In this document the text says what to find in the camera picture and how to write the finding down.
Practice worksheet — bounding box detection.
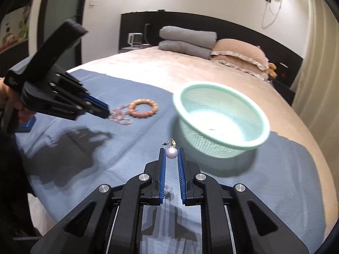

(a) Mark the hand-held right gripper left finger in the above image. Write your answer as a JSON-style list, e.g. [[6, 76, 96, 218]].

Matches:
[[30, 148, 167, 254]]

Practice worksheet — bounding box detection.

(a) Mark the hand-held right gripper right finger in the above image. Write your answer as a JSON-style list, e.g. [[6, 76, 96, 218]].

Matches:
[[177, 148, 310, 254]]

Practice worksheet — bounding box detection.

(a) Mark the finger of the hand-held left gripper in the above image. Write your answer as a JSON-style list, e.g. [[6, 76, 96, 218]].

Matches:
[[53, 71, 110, 109], [51, 92, 111, 121]]

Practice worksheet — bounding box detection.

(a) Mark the pearl drop earring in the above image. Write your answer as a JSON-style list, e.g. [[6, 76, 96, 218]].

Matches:
[[161, 138, 178, 160]]

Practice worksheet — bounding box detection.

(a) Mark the pink bead bracelet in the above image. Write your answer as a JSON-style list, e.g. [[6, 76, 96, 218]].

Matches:
[[108, 107, 133, 125]]

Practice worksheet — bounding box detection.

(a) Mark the mint green plastic basket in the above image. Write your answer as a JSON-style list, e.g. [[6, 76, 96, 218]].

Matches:
[[173, 82, 271, 159]]

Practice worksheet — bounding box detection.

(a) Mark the person's left hand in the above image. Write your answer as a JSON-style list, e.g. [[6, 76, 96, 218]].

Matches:
[[0, 77, 36, 127]]

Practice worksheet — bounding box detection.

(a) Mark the blue box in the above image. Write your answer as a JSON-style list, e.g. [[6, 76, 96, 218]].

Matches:
[[16, 116, 36, 133]]

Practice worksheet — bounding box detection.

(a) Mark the blue cloth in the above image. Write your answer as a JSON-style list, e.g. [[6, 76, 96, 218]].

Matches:
[[14, 69, 326, 254]]

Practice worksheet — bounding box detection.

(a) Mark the black nightstand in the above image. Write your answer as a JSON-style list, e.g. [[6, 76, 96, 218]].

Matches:
[[273, 81, 296, 106], [121, 45, 153, 54]]

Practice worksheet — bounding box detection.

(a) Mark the bed with beige bedspread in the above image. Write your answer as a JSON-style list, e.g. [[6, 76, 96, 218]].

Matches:
[[26, 46, 339, 254]]

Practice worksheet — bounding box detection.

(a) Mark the white bedside appliance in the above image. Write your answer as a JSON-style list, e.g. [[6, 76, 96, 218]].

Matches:
[[128, 33, 143, 45]]

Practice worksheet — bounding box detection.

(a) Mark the frosted glass door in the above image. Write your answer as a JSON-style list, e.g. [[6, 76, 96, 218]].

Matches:
[[40, 0, 90, 66]]

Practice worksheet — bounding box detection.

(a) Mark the grey pillow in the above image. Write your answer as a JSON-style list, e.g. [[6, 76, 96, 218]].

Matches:
[[158, 40, 212, 60], [159, 26, 218, 48]]

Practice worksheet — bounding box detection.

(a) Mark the pink ruffled pillow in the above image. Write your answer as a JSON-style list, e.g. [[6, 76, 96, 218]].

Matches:
[[212, 38, 268, 72], [210, 54, 269, 81]]

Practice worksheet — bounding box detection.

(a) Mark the black headboard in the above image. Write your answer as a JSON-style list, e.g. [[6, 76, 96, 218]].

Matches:
[[120, 11, 304, 89]]

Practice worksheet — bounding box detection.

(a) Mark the brown plush toy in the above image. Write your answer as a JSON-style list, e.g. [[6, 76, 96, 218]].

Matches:
[[267, 62, 278, 79]]

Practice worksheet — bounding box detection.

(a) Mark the beige curtain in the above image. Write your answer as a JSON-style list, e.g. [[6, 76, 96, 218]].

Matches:
[[291, 0, 339, 138]]

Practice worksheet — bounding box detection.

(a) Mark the orange bead bracelet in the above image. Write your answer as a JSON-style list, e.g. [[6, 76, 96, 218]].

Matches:
[[129, 99, 159, 117]]

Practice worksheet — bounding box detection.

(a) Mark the colourful wall poster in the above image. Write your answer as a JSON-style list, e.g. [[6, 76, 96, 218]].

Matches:
[[0, 5, 29, 53]]

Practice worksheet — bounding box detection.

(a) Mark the white wall cable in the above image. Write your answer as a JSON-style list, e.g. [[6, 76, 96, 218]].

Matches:
[[262, 0, 282, 28]]

